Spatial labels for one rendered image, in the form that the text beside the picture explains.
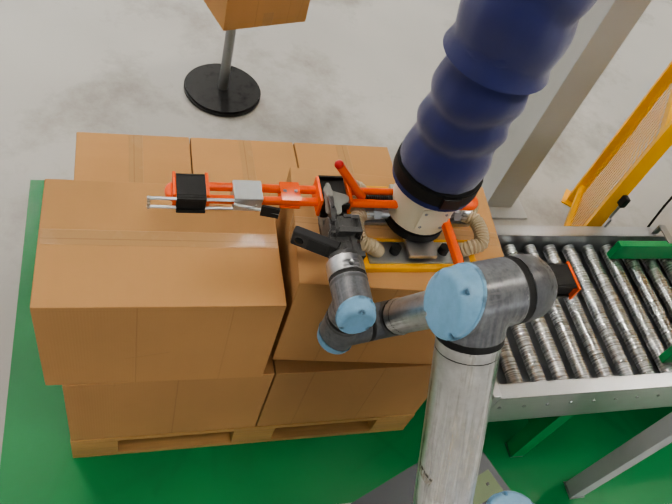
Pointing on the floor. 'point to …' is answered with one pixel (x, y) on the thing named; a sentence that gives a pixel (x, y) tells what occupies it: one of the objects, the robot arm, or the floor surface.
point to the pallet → (236, 436)
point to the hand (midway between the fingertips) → (321, 196)
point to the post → (621, 458)
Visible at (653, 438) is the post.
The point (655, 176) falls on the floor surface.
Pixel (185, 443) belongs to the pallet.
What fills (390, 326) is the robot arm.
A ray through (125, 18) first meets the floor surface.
